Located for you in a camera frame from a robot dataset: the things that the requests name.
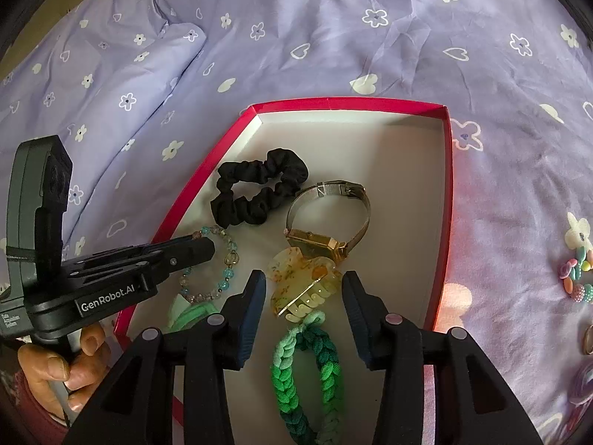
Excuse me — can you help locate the light green hair tie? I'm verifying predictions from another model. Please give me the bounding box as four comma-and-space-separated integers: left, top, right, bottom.
166, 293, 223, 334

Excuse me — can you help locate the blue crystal bead bracelet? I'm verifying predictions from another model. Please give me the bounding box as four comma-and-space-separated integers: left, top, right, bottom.
178, 225, 241, 304

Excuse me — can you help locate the black fabric scrunchie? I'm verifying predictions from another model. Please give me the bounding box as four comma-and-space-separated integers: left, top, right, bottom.
210, 148, 309, 229

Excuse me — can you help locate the pastel bead bracelet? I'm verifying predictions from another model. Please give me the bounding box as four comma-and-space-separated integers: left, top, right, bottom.
558, 245, 593, 304

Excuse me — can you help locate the green braided bracelet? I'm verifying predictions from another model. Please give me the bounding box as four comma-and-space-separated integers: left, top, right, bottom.
270, 309, 347, 445

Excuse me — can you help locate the gold watch with metal band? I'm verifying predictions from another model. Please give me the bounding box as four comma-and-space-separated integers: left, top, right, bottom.
284, 180, 371, 264

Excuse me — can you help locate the lilac bow hair clip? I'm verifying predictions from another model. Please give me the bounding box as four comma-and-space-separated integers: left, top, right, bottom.
567, 360, 593, 431

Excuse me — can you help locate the translucent yellow claw clip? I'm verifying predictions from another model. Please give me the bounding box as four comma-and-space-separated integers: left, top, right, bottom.
265, 247, 342, 323

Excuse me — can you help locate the red shallow jewelry box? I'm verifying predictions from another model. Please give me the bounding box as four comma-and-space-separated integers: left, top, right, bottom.
102, 95, 452, 444

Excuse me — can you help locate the person's left hand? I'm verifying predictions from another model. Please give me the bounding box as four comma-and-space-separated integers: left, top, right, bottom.
18, 323, 110, 419

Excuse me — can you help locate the purple floral bed quilt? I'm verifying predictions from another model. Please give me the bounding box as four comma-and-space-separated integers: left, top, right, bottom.
1, 0, 592, 444

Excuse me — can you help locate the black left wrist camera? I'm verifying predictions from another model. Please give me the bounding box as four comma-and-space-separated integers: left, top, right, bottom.
6, 135, 72, 299

